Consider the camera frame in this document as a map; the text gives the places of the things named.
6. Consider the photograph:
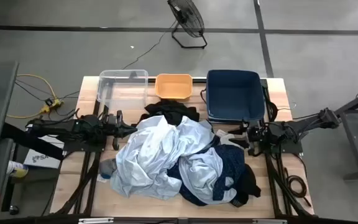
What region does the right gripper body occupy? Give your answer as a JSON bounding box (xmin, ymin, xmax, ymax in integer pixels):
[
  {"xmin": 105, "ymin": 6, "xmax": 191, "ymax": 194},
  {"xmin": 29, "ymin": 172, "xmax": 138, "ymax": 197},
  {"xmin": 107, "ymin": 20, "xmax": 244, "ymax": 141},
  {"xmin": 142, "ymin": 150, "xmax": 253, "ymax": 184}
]
[{"xmin": 244, "ymin": 119, "xmax": 270, "ymax": 156}]

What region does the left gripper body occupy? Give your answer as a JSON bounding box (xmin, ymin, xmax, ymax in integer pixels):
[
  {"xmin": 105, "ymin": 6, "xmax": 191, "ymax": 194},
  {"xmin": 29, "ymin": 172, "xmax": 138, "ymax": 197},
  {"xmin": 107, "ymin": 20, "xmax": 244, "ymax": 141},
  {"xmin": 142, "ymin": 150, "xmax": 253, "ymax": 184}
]
[{"xmin": 106, "ymin": 110, "xmax": 127, "ymax": 151}]

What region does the navy dotted garment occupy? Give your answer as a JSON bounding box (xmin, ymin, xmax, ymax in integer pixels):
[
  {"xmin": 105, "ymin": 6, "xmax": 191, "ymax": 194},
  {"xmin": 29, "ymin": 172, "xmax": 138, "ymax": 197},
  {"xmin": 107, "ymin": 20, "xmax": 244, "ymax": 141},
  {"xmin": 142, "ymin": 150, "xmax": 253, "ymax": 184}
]
[{"xmin": 166, "ymin": 136, "xmax": 249, "ymax": 207}]

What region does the grey blue sock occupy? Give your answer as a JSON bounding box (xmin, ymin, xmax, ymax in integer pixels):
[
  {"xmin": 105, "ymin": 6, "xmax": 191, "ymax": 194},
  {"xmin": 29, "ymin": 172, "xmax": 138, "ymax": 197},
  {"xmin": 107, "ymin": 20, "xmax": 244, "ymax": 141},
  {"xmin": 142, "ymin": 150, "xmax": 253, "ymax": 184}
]
[{"xmin": 98, "ymin": 157, "xmax": 117, "ymax": 180}]

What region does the black garment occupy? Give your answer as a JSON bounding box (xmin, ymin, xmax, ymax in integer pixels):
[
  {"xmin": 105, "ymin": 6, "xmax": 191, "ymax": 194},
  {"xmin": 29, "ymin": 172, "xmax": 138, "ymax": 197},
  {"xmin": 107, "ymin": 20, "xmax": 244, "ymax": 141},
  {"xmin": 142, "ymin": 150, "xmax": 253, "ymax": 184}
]
[{"xmin": 137, "ymin": 98, "xmax": 200, "ymax": 127}]

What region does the clear plastic bin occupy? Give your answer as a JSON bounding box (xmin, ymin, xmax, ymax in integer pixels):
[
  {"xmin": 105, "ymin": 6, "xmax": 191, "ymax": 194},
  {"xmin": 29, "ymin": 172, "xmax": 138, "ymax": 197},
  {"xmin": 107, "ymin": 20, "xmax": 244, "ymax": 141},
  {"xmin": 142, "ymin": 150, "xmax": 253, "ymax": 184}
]
[{"xmin": 96, "ymin": 69, "xmax": 149, "ymax": 110}]

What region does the orange plastic tub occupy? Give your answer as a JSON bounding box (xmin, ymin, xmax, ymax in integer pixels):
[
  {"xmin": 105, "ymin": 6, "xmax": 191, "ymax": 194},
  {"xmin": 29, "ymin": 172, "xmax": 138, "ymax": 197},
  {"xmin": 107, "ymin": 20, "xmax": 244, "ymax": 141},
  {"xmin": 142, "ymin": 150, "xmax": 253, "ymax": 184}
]
[{"xmin": 154, "ymin": 73, "xmax": 194, "ymax": 101}]

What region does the white paper sheet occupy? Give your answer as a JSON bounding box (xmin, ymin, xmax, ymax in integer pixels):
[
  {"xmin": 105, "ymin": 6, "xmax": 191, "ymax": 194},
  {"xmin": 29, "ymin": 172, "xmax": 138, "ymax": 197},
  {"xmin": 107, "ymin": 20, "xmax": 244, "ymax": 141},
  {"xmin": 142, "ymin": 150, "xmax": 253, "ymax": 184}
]
[{"xmin": 45, "ymin": 134, "xmax": 65, "ymax": 149}]

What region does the white printed cardboard box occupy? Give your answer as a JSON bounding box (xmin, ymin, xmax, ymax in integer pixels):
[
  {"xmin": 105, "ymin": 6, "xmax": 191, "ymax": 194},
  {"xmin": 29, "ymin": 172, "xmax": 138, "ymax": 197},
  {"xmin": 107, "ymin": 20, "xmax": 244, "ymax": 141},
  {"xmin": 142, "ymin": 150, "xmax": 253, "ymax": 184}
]
[{"xmin": 23, "ymin": 148, "xmax": 62, "ymax": 170}]

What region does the black diagonal strut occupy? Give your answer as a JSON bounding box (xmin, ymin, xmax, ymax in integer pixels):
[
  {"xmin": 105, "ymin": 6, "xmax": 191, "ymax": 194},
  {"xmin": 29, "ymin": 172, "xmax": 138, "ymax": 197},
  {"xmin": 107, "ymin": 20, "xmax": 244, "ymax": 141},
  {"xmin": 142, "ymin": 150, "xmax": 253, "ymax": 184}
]
[{"xmin": 0, "ymin": 122, "xmax": 65, "ymax": 161}]

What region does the white yellow spray can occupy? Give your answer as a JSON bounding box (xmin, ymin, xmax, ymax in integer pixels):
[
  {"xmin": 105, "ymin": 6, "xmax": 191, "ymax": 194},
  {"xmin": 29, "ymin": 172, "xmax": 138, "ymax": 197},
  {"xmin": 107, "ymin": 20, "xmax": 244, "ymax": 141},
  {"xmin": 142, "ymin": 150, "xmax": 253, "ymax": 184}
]
[{"xmin": 6, "ymin": 160, "xmax": 29, "ymax": 179}]

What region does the black floor fan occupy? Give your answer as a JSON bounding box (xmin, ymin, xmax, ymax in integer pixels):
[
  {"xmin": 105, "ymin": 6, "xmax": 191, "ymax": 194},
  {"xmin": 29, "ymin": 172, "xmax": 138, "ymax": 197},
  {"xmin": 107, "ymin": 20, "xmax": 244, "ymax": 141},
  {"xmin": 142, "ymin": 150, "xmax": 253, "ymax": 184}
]
[{"xmin": 167, "ymin": 0, "xmax": 208, "ymax": 50}]

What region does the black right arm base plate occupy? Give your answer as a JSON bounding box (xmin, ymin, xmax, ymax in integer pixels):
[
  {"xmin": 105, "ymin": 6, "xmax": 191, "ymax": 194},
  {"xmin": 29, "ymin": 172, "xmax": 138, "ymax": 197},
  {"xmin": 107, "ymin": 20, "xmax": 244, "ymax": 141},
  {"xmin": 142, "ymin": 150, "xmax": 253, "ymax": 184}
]
[{"xmin": 270, "ymin": 136, "xmax": 304, "ymax": 156}]

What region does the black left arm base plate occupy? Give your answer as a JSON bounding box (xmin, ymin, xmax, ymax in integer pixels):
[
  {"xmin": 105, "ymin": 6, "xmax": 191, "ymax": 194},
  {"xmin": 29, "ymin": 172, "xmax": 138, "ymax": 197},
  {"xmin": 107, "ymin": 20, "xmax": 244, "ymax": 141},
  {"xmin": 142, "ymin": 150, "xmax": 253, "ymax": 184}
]
[{"xmin": 62, "ymin": 141, "xmax": 107, "ymax": 153}]

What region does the coiled black cable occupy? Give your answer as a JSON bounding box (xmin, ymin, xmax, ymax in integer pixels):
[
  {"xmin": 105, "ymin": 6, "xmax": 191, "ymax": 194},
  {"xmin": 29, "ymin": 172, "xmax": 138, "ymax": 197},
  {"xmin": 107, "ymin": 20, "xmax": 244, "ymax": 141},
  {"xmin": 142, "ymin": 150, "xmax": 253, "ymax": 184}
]
[{"xmin": 283, "ymin": 167, "xmax": 312, "ymax": 208}]

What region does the yellow extension cord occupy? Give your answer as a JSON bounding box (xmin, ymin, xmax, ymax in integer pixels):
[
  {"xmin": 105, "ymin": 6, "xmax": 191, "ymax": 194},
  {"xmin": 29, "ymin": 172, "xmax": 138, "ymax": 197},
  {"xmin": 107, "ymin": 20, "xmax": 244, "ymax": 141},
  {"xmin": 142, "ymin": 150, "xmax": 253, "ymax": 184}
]
[{"xmin": 0, "ymin": 52, "xmax": 65, "ymax": 119}]

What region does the black fan power cable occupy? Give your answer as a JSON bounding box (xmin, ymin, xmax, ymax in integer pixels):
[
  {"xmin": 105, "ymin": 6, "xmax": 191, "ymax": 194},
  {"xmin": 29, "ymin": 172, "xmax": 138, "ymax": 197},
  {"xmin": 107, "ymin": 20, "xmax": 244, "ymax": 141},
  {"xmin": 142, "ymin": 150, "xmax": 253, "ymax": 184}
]
[{"xmin": 122, "ymin": 20, "xmax": 178, "ymax": 70}]

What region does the silver metal bracket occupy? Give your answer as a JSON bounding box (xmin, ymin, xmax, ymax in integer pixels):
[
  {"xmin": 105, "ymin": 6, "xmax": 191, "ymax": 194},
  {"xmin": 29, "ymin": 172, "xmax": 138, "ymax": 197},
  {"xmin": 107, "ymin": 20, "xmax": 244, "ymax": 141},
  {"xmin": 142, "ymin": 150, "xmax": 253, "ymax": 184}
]
[
  {"xmin": 252, "ymin": 219, "xmax": 288, "ymax": 224},
  {"xmin": 78, "ymin": 217, "xmax": 114, "ymax": 224}
]

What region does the thin black floor cable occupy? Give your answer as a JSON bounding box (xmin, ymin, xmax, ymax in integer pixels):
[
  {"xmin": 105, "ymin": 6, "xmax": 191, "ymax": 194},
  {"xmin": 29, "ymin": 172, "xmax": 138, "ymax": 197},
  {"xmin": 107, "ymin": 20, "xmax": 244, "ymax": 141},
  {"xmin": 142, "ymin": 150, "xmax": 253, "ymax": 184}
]
[{"xmin": 14, "ymin": 80, "xmax": 80, "ymax": 102}]

